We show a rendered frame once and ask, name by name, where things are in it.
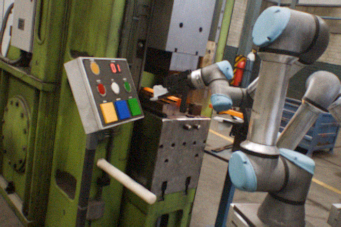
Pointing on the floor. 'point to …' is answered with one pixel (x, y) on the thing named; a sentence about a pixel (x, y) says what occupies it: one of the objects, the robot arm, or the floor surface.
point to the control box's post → (86, 178)
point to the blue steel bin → (315, 134)
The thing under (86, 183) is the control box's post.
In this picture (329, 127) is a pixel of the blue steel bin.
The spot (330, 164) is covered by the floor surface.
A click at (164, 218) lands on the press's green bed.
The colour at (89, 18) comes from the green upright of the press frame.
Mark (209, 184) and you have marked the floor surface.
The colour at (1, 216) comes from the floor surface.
